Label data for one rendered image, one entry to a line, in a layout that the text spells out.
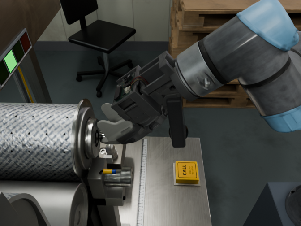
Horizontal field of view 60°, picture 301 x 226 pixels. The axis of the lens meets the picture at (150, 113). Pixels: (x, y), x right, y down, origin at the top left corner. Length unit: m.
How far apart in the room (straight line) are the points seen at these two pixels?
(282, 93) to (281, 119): 0.04
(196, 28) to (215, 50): 1.64
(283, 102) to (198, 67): 0.13
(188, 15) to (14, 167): 1.64
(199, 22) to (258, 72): 1.63
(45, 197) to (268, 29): 0.40
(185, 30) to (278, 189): 1.37
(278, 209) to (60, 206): 0.63
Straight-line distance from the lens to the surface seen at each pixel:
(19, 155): 0.49
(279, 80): 0.39
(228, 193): 1.94
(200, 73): 0.37
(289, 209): 0.88
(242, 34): 0.36
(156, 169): 0.87
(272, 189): 0.91
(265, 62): 0.37
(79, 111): 0.46
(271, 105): 0.41
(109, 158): 0.72
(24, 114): 0.50
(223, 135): 2.26
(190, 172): 0.85
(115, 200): 0.56
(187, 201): 0.82
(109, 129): 0.47
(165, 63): 0.38
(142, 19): 3.10
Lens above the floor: 1.62
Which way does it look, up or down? 43 degrees down
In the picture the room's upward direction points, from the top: straight up
